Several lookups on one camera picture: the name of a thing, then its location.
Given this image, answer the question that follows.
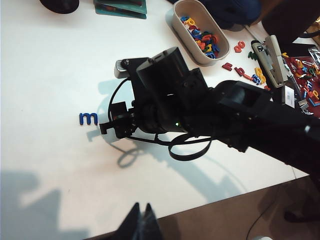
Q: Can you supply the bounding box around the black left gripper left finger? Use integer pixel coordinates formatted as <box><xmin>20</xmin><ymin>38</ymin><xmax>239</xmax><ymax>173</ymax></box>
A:
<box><xmin>113</xmin><ymin>202</ymin><xmax>145</xmax><ymax>240</ymax></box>

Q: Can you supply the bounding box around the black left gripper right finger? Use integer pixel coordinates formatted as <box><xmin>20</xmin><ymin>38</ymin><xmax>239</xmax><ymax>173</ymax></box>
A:
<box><xmin>144</xmin><ymin>202</ymin><xmax>165</xmax><ymax>240</ymax></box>

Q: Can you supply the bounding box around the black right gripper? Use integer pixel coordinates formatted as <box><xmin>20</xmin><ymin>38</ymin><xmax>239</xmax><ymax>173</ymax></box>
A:
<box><xmin>99</xmin><ymin>57</ymin><xmax>164</xmax><ymax>140</ymax></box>

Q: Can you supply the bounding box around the blue letter m magnet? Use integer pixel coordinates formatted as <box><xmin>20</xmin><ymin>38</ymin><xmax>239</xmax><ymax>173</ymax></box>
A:
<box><xmin>78</xmin><ymin>112</ymin><xmax>99</xmax><ymax>127</ymax></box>

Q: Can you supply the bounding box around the red letter p magnet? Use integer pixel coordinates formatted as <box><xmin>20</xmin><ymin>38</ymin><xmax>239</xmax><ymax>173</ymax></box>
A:
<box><xmin>233</xmin><ymin>65</ymin><xmax>248</xmax><ymax>78</ymax></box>

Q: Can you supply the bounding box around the red letter g magnet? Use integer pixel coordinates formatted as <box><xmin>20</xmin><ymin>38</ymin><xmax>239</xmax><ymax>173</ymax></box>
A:
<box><xmin>234</xmin><ymin>40</ymin><xmax>247</xmax><ymax>54</ymax></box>

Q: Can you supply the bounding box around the red letter magnet package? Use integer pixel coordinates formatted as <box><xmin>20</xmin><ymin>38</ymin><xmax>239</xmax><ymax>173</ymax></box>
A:
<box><xmin>281</xmin><ymin>51</ymin><xmax>320</xmax><ymax>112</ymax></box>

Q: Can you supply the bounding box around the beige oval bin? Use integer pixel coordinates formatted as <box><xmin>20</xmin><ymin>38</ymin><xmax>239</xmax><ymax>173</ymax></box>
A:
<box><xmin>164</xmin><ymin>0</ymin><xmax>230</xmax><ymax>68</ymax></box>

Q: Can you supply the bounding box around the black mesh pen holder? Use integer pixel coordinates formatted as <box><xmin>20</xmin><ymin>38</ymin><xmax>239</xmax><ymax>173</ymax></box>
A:
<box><xmin>39</xmin><ymin>0</ymin><xmax>81</xmax><ymax>15</ymax></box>

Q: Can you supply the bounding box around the blue fabric bag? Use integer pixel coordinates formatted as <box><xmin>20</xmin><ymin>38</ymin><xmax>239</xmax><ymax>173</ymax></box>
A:
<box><xmin>199</xmin><ymin>0</ymin><xmax>264</xmax><ymax>32</ymax></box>

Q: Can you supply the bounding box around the small white card box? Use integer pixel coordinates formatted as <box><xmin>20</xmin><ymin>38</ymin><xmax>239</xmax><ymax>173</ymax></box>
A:
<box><xmin>281</xmin><ymin>85</ymin><xmax>302</xmax><ymax>109</ymax></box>

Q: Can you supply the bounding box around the silver foil bag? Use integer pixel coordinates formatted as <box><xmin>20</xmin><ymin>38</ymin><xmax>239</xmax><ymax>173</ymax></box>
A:
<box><xmin>307</xmin><ymin>45</ymin><xmax>320</xmax><ymax>67</ymax></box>

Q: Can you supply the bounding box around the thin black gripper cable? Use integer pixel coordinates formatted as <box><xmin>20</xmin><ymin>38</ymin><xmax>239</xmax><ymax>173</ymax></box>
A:
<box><xmin>108</xmin><ymin>78</ymin><xmax>173</xmax><ymax>148</ymax></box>

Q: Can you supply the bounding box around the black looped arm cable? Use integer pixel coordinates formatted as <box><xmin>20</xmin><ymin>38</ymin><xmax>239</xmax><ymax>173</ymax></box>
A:
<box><xmin>167</xmin><ymin>133</ymin><xmax>214</xmax><ymax>162</ymax></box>

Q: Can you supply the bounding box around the thin black floor cable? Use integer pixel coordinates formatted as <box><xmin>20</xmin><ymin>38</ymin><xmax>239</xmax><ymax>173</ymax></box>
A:
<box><xmin>246</xmin><ymin>206</ymin><xmax>274</xmax><ymax>240</ymax></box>

